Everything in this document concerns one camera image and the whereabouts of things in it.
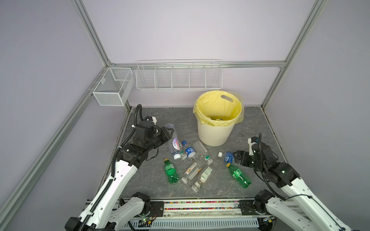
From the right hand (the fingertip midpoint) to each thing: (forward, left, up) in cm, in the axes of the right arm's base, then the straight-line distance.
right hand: (240, 155), depth 75 cm
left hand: (+6, +35, +12) cm, 38 cm away
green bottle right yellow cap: (-6, -1, -12) cm, 14 cm away
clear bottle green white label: (-8, +19, -11) cm, 24 cm away
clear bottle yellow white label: (-5, +26, -10) cm, 29 cm away
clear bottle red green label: (+6, +31, -13) cm, 34 cm away
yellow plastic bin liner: (+34, +9, +2) cm, 35 cm away
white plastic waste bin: (+24, +9, -18) cm, 31 cm away
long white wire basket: (+52, +34, +16) cm, 64 cm away
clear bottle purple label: (0, +33, +12) cm, 35 cm away
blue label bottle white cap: (+5, +3, -11) cm, 13 cm away
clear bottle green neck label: (+9, +19, -13) cm, 25 cm away
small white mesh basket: (+49, +80, +9) cm, 94 cm away
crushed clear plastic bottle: (+14, +11, +13) cm, 22 cm away
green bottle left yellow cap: (-3, +39, -16) cm, 42 cm away
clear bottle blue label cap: (+8, +27, -11) cm, 30 cm away
